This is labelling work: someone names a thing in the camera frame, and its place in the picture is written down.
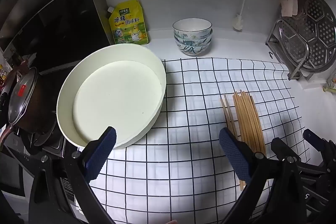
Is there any round white tray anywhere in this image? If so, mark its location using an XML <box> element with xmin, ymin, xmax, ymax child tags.
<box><xmin>56</xmin><ymin>44</ymin><xmax>167</xmax><ymax>149</ymax></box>

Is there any row of condiment bottles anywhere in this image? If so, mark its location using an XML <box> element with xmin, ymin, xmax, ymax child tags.
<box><xmin>0</xmin><ymin>51</ymin><xmax>12</xmax><ymax>83</ymax></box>

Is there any pile of wooden chopsticks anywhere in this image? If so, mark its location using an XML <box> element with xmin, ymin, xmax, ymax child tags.
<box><xmin>220</xmin><ymin>90</ymin><xmax>267</xmax><ymax>191</ymax></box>

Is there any floral ceramic bowl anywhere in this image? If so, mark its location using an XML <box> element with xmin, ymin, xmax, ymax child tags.
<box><xmin>172</xmin><ymin>18</ymin><xmax>213</xmax><ymax>37</ymax></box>
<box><xmin>173</xmin><ymin>30</ymin><xmax>213</xmax><ymax>46</ymax></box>
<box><xmin>175</xmin><ymin>39</ymin><xmax>212</xmax><ymax>56</ymax></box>

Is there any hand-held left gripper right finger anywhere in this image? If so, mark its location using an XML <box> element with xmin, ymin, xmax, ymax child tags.
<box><xmin>219</xmin><ymin>127</ymin><xmax>308</xmax><ymax>224</ymax></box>

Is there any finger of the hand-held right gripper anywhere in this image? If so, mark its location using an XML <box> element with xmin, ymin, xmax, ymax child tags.
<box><xmin>303</xmin><ymin>128</ymin><xmax>336</xmax><ymax>170</ymax></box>
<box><xmin>270</xmin><ymin>136</ymin><xmax>329</xmax><ymax>175</ymax></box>

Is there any dark cooking pot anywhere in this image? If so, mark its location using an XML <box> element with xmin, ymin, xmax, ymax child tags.
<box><xmin>0</xmin><ymin>67</ymin><xmax>66</xmax><ymax>147</ymax></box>

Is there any black range hood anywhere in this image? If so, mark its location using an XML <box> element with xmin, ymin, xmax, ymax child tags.
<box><xmin>0</xmin><ymin>0</ymin><xmax>112</xmax><ymax>75</ymax></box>

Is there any white black-grid cloth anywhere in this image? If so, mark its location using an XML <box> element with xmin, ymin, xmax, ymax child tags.
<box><xmin>73</xmin><ymin>57</ymin><xmax>311</xmax><ymax>224</ymax></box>

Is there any white bottle brush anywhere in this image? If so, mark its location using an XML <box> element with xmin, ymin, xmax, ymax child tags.
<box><xmin>233</xmin><ymin>0</ymin><xmax>249</xmax><ymax>30</ymax></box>

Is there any small yellow green object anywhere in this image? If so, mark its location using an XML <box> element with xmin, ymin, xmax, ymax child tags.
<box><xmin>323</xmin><ymin>77</ymin><xmax>336</xmax><ymax>94</ymax></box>

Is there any yellow seasoning pouch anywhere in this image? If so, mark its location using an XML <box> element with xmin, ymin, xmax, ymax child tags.
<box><xmin>106</xmin><ymin>0</ymin><xmax>150</xmax><ymax>45</ymax></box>

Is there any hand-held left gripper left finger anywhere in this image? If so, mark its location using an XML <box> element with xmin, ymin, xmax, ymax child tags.
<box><xmin>28</xmin><ymin>126</ymin><xmax>117</xmax><ymax>224</ymax></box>

